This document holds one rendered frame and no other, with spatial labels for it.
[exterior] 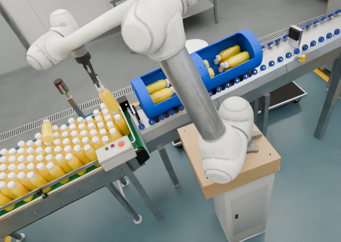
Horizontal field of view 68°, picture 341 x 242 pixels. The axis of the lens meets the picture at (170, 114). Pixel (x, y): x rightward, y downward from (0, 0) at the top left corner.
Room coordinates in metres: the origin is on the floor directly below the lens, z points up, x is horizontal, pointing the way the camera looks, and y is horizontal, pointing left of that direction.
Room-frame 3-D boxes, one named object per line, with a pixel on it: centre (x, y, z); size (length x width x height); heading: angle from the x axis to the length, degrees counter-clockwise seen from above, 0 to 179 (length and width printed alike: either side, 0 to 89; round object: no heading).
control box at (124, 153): (0.94, 0.37, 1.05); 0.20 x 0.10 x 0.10; 102
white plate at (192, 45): (1.77, -0.32, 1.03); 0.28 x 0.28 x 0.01
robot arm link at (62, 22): (1.14, 0.33, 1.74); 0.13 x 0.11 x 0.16; 146
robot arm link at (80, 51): (1.15, 0.33, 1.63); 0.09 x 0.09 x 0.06
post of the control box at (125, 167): (0.94, 0.37, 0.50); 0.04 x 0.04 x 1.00; 12
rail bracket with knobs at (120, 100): (1.46, 0.31, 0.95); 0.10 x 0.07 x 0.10; 12
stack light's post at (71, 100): (1.54, 0.68, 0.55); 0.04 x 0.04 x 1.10; 12
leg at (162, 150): (1.21, 0.15, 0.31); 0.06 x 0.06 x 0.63; 12
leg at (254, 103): (1.55, -0.79, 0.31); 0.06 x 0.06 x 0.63; 12
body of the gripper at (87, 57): (1.15, 0.33, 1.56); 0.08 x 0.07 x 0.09; 12
